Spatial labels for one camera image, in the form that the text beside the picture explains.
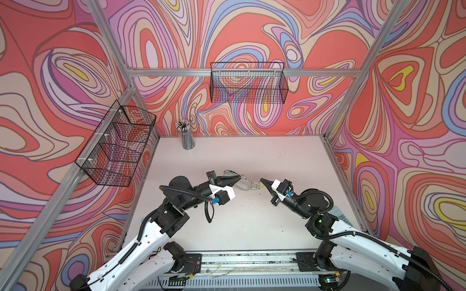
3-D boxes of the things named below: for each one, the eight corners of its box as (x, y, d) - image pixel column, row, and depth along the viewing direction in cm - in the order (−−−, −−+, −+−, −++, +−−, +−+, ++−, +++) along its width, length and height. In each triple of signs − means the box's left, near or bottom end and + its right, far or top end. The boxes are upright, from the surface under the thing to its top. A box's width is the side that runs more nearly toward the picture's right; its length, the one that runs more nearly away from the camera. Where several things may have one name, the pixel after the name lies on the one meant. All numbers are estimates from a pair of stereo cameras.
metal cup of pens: (181, 151, 116) (174, 129, 101) (184, 141, 122) (177, 119, 107) (194, 151, 116) (188, 129, 101) (196, 141, 122) (191, 119, 107)
